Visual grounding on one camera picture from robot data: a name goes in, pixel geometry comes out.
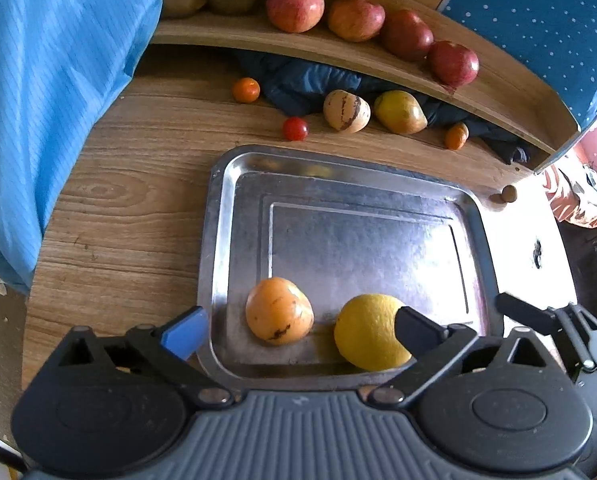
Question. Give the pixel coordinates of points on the dark blue cloth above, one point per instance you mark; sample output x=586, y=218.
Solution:
x=303, y=82

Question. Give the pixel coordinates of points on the green-red mango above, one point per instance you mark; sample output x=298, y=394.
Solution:
x=400, y=112

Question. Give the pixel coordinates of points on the red apple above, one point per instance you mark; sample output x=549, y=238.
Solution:
x=356, y=19
x=294, y=10
x=453, y=63
x=407, y=35

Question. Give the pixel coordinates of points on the red cherry tomato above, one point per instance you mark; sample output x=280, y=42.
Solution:
x=295, y=129

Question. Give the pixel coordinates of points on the round orange fruit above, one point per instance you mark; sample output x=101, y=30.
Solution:
x=278, y=310

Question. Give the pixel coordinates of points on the pink patterned cloth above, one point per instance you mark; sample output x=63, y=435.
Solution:
x=586, y=180

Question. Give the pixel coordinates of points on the blue dotted fabric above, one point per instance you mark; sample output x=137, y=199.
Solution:
x=538, y=20

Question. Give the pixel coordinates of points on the brown longan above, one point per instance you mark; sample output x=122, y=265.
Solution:
x=509, y=194

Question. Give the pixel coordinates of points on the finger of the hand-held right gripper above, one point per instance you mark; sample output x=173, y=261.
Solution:
x=526, y=312

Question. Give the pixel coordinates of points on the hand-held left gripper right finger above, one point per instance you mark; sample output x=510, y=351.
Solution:
x=418, y=332

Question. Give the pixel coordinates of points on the striped pepino melon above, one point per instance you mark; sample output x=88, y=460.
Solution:
x=346, y=111

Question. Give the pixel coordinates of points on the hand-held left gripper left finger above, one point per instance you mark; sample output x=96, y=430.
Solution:
x=186, y=332

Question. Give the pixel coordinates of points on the small orange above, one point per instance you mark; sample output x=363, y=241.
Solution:
x=457, y=136

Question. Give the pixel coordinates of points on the yellow lemon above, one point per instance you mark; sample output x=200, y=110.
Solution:
x=363, y=332

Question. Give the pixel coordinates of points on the metal tray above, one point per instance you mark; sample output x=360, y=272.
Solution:
x=353, y=240

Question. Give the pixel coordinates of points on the wooden shelf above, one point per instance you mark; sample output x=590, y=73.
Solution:
x=358, y=60

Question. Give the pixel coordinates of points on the light blue garment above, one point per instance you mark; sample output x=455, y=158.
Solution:
x=53, y=85

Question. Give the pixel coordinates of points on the orange cherry tomato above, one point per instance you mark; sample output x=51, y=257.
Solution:
x=246, y=90

